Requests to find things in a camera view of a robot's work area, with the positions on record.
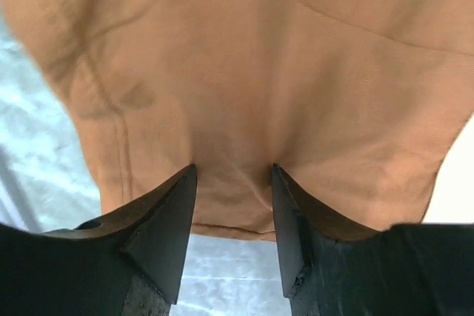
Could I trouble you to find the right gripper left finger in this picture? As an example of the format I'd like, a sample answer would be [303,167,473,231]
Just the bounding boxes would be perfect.
[76,164,197,304]

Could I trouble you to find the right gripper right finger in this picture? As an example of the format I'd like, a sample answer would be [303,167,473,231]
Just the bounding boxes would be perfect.
[271,164,377,300]

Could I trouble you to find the brown boxer underwear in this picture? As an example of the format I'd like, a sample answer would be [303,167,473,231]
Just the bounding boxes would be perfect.
[1,0,473,241]

